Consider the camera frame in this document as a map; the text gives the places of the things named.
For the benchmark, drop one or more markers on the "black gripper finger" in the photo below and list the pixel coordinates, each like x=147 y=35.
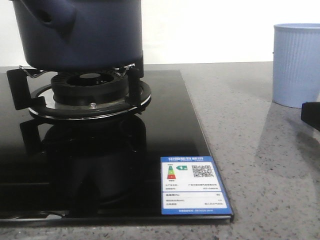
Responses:
x=310 y=114

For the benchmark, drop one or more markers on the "light blue ribbed cup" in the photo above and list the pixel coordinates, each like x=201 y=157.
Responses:
x=296 y=64

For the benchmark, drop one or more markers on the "black pot support grate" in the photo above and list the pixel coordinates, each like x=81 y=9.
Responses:
x=41 y=104

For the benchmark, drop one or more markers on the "dark blue cooking pot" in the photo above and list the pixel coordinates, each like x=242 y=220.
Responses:
x=78 y=35

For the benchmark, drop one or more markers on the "blue energy label sticker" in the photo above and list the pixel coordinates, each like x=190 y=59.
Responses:
x=191 y=185

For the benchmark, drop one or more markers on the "black gas burner head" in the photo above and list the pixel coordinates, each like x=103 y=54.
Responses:
x=81 y=89

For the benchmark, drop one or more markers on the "black glass gas stove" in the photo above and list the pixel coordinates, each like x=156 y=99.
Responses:
x=97 y=172

